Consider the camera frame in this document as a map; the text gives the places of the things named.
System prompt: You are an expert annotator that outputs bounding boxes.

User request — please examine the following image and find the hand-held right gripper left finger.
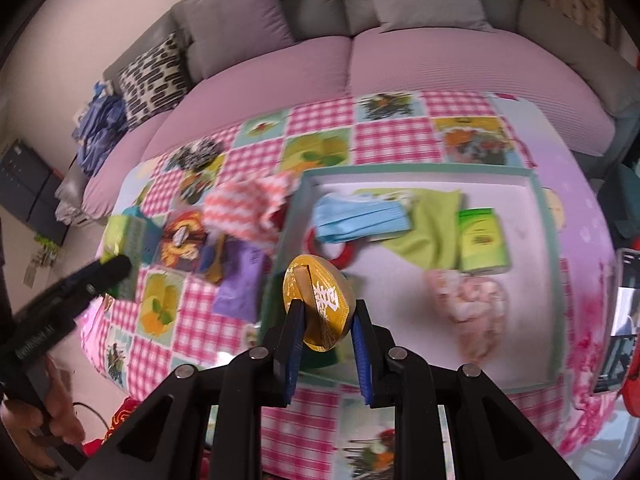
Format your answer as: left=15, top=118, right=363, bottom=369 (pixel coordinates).
left=85, top=297, right=307, bottom=480

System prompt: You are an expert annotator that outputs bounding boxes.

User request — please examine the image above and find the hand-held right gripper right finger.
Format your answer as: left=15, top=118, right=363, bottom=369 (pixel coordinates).
left=350, top=300, right=583, bottom=480

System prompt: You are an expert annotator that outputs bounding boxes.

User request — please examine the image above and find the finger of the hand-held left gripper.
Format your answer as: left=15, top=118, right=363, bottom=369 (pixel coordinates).
left=50, top=254, right=134, bottom=311

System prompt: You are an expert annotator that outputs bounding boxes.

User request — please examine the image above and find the green tissue pack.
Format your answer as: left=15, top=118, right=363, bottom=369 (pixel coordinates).
left=100, top=215, right=163, bottom=303
left=457, top=207, right=513, bottom=275

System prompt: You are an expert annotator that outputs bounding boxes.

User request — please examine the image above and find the gold foil round pack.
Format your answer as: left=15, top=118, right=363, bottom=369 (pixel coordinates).
left=281, top=254, right=357, bottom=352

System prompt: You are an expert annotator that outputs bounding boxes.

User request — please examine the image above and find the red tape roll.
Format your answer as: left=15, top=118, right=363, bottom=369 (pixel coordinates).
left=302, top=225, right=361, bottom=271

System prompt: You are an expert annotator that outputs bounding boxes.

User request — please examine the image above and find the pink plastic bag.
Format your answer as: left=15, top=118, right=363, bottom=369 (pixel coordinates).
left=425, top=267, right=511, bottom=361

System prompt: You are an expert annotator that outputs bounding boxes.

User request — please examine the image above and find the blue face mask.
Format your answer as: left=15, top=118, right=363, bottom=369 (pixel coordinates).
left=312, top=192, right=413, bottom=246

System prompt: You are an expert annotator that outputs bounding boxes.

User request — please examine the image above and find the green cloth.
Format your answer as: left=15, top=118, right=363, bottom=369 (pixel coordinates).
left=352, top=187, right=463, bottom=271

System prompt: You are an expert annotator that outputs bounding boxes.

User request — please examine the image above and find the shallow teal-rimmed white box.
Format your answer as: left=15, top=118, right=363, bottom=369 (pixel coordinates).
left=257, top=167, right=563, bottom=395

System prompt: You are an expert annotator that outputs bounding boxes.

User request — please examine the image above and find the person's left hand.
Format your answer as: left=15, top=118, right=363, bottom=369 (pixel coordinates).
left=0, top=355, right=87, bottom=468

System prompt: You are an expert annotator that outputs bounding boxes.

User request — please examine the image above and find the orange brown snack packet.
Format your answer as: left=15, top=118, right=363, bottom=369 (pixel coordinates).
left=160, top=210, right=211, bottom=273

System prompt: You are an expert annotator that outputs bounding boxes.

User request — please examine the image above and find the purple packet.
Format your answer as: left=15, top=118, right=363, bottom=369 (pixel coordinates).
left=212, top=239, right=268, bottom=323

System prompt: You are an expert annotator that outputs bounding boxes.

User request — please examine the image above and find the dark storage box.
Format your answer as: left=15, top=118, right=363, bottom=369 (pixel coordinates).
left=0, top=139, right=71, bottom=246

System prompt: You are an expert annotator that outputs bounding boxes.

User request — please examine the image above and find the yellow packet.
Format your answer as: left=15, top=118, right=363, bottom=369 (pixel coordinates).
left=202, top=235, right=228, bottom=286

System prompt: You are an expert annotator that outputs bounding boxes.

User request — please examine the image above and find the blue clothes pile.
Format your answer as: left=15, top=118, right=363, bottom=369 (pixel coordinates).
left=72, top=80, right=131, bottom=176

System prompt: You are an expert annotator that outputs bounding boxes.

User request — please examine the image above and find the pink white striped towel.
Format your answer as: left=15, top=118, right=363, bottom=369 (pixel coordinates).
left=202, top=172, right=298, bottom=248

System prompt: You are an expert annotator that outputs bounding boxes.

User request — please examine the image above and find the black cream patterned cushion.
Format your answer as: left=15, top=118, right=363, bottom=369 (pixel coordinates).
left=117, top=32, right=193, bottom=131

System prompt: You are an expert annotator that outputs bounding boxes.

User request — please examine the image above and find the pink checked printed tablecloth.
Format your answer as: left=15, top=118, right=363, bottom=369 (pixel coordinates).
left=80, top=90, right=626, bottom=480

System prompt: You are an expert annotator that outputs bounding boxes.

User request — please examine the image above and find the red round object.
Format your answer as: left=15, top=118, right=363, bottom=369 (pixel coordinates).
left=617, top=375, right=640, bottom=416

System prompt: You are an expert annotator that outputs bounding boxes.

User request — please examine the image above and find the purple-grey cushion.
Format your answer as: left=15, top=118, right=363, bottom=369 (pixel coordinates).
left=172, top=0, right=296, bottom=83

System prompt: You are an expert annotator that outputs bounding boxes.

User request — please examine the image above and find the pink sofa cover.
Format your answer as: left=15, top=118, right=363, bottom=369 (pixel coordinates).
left=82, top=25, right=616, bottom=216

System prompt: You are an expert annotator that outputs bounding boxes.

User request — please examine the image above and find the grey sofa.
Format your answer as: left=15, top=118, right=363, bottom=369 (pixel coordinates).
left=55, top=0, right=640, bottom=221

